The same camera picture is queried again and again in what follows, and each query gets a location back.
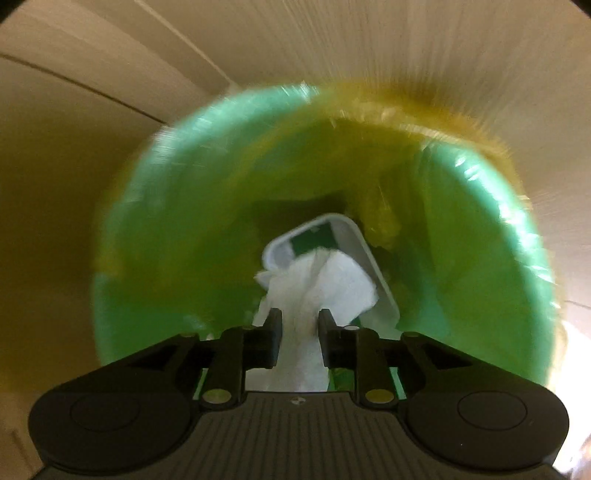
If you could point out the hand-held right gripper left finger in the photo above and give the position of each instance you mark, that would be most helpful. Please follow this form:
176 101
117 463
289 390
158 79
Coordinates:
276 325

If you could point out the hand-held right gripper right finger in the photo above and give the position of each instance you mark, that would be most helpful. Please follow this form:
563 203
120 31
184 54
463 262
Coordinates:
325 325

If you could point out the white tissue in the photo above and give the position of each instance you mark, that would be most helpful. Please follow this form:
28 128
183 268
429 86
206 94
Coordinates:
318 281

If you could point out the red plastic tray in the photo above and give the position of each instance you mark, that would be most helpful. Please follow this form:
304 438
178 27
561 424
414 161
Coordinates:
355 240

